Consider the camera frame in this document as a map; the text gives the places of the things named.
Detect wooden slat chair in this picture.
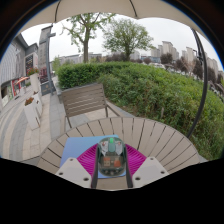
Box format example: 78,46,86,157
59,82,121,133

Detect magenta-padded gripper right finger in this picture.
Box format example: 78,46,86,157
123,143,170,189

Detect white planter box with flowers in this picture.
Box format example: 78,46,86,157
27,67,43,98
23,96,44,131

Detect blue mouse pad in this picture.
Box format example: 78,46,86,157
59,134,128,180

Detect transparent green computer mouse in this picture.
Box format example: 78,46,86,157
97,136,128,177

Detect dense leafy tree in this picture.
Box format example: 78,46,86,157
102,18,154,61

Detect distant apartment buildings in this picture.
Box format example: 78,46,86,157
149,40,224,84

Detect sparse-leaved tree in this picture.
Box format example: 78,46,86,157
61,12,116,64

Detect grey street pole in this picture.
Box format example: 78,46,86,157
45,31,56,97

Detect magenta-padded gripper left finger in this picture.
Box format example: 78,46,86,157
54,143,101,190

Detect dark curved parasol pole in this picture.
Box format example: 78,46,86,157
185,28,209,139

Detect beige parasol canopy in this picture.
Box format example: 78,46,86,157
19,0,209,41

